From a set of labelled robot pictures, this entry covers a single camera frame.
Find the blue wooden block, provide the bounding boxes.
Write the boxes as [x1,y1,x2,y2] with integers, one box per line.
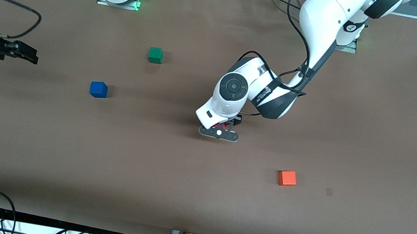
[89,80,109,99]

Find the orange wooden block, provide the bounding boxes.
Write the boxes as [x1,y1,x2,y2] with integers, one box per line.
[277,169,298,188]

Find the brown paper table cover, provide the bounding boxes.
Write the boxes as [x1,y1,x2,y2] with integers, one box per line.
[0,0,417,234]

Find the green wooden block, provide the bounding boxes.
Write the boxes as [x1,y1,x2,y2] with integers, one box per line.
[147,46,164,65]

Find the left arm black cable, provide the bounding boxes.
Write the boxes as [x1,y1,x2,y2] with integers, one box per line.
[232,0,323,98]

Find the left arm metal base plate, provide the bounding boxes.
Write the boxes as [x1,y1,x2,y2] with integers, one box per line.
[334,36,359,54]

